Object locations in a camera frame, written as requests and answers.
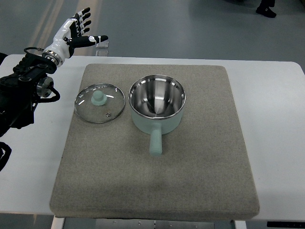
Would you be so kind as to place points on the glass lid with green knob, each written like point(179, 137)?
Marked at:
point(99, 103)

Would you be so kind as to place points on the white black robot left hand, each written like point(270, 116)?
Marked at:
point(72, 35)

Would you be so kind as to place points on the metal table frame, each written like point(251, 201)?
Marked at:
point(65, 223)

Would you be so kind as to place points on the mint green saucepan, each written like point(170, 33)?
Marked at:
point(157, 103)

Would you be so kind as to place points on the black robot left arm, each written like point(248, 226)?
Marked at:
point(26, 87)

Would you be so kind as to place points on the black shoe of person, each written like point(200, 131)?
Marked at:
point(265, 8)

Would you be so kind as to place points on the clear acrylic stand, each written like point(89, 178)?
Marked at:
point(102, 49)

